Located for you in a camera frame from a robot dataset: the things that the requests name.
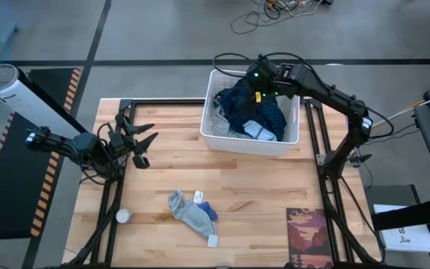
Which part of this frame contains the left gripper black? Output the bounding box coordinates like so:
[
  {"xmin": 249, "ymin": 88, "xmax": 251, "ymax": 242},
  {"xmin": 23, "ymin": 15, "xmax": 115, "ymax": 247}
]
[{"xmin": 106, "ymin": 114, "xmax": 159, "ymax": 170}]

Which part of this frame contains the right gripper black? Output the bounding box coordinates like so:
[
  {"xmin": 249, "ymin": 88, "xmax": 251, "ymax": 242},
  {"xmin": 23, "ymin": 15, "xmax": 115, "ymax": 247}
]
[{"xmin": 245, "ymin": 59, "xmax": 281, "ymax": 115}]

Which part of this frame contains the navy dotted garment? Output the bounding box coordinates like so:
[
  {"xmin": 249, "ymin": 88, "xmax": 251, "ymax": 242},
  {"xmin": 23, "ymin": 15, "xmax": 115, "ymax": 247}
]
[{"xmin": 214, "ymin": 78, "xmax": 287, "ymax": 142}]

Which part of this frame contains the light blue garment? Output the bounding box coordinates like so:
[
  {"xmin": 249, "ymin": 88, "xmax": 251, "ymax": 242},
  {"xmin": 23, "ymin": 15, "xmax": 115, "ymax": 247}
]
[{"xmin": 243, "ymin": 120, "xmax": 278, "ymax": 142}]

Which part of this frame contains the white plastic laundry basket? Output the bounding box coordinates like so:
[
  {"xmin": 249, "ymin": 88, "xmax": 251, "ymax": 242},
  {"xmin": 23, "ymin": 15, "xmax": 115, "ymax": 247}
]
[{"xmin": 199, "ymin": 69, "xmax": 301, "ymax": 157}]

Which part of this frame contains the small white ball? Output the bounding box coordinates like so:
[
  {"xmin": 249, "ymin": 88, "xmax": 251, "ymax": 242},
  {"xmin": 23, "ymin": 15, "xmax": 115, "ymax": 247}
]
[{"xmin": 114, "ymin": 208, "xmax": 132, "ymax": 224}]

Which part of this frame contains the grey sock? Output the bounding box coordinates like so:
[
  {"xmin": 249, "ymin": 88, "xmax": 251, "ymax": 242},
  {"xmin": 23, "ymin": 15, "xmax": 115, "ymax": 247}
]
[{"xmin": 167, "ymin": 189, "xmax": 218, "ymax": 240}]

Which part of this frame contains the blue purple sock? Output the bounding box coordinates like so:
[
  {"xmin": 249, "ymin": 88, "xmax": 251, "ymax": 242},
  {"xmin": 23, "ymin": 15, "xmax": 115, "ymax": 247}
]
[{"xmin": 199, "ymin": 201, "xmax": 219, "ymax": 221}]

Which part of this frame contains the black table clamp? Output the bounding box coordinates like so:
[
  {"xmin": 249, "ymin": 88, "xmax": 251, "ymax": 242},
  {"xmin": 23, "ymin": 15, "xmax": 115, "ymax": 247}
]
[{"xmin": 343, "ymin": 152, "xmax": 373, "ymax": 167}]

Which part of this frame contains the white tower fan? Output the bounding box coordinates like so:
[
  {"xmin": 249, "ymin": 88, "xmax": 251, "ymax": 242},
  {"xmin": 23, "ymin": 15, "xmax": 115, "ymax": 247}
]
[{"xmin": 0, "ymin": 63, "xmax": 88, "ymax": 140}]

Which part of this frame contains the black orange-striped floor mat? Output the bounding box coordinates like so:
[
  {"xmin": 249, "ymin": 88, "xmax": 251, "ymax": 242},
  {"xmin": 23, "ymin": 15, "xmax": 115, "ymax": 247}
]
[{"xmin": 0, "ymin": 67, "xmax": 84, "ymax": 241}]

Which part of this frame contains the thin white rod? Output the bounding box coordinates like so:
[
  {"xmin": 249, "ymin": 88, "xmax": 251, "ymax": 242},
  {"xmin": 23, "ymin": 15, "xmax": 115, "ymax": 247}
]
[{"xmin": 371, "ymin": 90, "xmax": 430, "ymax": 129}]

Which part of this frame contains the maroon patterned book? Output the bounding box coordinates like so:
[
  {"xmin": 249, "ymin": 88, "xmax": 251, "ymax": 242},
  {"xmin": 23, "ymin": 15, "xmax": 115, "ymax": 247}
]
[{"xmin": 285, "ymin": 207, "xmax": 334, "ymax": 269}]

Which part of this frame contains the black flat bar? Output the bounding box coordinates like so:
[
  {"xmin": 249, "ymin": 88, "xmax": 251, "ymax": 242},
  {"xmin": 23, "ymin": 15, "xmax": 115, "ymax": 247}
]
[{"xmin": 370, "ymin": 197, "xmax": 430, "ymax": 232}]

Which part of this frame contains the white paper sheet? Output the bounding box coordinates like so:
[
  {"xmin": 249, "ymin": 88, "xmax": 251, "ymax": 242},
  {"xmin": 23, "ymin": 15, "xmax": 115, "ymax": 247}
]
[{"xmin": 373, "ymin": 203, "xmax": 430, "ymax": 253}]

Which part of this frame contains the black aluminium rig frame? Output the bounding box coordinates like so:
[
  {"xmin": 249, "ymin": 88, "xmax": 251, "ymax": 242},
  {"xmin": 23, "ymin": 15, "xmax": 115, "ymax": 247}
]
[{"xmin": 61, "ymin": 97, "xmax": 384, "ymax": 269}]

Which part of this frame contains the black floor cable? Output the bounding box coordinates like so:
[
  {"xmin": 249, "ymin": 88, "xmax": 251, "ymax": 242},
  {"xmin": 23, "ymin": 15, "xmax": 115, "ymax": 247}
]
[{"xmin": 229, "ymin": 0, "xmax": 334, "ymax": 35}]

